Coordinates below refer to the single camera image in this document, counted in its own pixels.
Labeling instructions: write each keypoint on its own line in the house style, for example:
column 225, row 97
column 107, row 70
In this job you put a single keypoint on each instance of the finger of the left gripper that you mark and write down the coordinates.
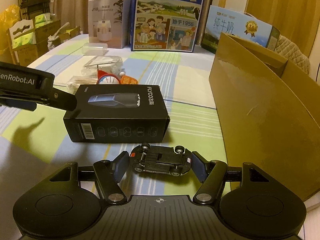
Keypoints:
column 62, row 100

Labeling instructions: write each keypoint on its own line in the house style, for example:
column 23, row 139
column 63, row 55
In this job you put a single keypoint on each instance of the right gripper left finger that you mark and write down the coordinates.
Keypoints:
column 108, row 175

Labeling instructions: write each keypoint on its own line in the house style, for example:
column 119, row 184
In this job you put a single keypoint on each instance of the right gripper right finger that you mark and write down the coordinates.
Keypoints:
column 211, row 175

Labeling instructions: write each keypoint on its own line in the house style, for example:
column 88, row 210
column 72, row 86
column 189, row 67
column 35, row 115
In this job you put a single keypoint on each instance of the bag of cotton swabs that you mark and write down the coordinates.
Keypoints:
column 74, row 83

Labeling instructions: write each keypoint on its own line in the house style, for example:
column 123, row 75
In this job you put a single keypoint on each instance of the black toy car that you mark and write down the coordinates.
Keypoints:
column 174, row 161

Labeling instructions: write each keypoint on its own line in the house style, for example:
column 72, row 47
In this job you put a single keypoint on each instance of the black shaver box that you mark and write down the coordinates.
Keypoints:
column 118, row 114

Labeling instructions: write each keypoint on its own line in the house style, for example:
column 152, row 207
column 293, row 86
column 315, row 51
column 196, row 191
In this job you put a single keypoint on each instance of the red Doraemon toy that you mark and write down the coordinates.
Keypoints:
column 105, row 78

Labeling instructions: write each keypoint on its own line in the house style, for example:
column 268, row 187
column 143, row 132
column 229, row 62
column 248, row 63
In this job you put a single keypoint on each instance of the clear plastic cylinder case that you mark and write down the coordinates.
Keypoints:
column 94, row 49

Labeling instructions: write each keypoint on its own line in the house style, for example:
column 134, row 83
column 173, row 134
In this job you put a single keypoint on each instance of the clear box white pads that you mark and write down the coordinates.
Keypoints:
column 108, row 64

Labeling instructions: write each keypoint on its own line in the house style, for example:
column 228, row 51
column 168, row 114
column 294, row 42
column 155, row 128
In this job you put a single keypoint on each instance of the cardboard boxes with tissues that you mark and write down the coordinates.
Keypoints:
column 28, row 39

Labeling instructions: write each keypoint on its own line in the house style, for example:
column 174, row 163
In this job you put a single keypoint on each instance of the checked bed sheet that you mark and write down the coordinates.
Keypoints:
column 66, row 205

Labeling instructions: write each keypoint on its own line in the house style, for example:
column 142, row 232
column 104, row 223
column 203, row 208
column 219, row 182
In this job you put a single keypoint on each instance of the white plastic bag pile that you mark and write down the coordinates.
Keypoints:
column 54, row 40

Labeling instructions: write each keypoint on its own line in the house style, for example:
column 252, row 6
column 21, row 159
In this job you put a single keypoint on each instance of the yellow plastic bag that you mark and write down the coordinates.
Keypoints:
column 8, row 18

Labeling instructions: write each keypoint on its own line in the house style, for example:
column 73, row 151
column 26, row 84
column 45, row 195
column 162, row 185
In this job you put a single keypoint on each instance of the open cardboard box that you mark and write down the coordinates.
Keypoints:
column 268, row 110

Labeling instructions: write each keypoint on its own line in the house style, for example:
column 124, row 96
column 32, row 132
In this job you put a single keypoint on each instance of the black folding cart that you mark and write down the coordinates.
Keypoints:
column 29, row 9

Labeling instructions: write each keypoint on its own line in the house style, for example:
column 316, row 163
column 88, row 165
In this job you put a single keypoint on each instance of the white humidifier box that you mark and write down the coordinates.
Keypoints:
column 108, row 22

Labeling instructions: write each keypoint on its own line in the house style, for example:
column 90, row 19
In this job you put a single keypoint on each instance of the dark blue milk carton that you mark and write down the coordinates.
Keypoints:
column 164, row 25

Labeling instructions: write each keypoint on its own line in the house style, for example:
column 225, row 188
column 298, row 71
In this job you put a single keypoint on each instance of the beige quilted chair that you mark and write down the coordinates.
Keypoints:
column 291, row 51

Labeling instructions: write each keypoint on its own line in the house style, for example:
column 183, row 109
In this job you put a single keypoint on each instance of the light blue milk carton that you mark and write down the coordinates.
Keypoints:
column 221, row 20

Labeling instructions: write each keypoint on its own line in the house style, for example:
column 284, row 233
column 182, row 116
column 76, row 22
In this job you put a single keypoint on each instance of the wooden door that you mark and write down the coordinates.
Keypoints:
column 297, row 20

